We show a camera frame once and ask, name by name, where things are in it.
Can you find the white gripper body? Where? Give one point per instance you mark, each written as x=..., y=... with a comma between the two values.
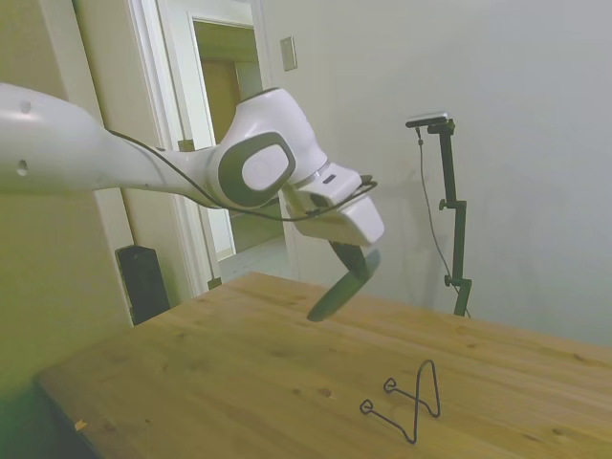
x=358, y=222

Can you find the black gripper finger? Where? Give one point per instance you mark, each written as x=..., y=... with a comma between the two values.
x=350, y=258

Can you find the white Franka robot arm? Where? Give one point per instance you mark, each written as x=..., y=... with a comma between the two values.
x=72, y=158

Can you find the black box on floor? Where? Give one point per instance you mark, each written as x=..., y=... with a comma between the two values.
x=143, y=284

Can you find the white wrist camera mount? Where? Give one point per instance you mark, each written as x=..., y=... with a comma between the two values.
x=334, y=184

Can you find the black camera stand pole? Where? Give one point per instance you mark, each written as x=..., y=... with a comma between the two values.
x=454, y=215

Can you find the black camera on stand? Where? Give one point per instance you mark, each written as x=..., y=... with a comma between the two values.
x=428, y=118

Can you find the white wall switch plate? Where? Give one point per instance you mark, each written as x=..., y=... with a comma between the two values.
x=288, y=54

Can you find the white door frame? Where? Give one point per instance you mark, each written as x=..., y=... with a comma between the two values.
x=162, y=95

